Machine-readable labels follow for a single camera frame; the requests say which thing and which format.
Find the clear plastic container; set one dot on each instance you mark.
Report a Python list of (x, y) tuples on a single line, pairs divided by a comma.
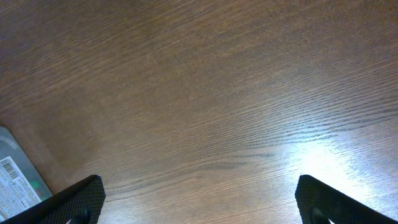
[(21, 185)]

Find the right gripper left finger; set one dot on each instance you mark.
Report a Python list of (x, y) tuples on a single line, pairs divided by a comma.
[(80, 203)]

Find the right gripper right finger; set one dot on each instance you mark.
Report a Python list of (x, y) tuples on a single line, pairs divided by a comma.
[(318, 203)]

